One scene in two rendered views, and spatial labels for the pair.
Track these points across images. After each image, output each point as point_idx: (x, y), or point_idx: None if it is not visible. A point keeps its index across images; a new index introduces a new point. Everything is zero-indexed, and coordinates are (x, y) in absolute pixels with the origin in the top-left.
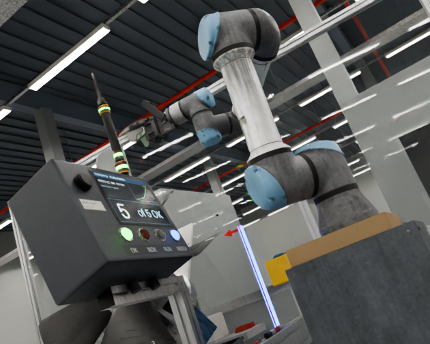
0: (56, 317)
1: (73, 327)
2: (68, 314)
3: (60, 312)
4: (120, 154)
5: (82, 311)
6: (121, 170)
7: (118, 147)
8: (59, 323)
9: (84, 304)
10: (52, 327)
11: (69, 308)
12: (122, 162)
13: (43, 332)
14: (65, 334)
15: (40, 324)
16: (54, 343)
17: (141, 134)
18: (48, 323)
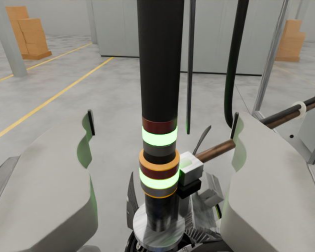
0: (131, 186)
1: (131, 208)
2: (132, 197)
3: (132, 187)
4: (151, 142)
5: (134, 210)
6: (140, 183)
7: (152, 112)
8: (130, 193)
9: (136, 209)
10: (130, 188)
11: (133, 194)
12: (145, 170)
13: (129, 181)
14: (130, 203)
15: (131, 173)
16: (128, 197)
17: (241, 163)
18: (131, 180)
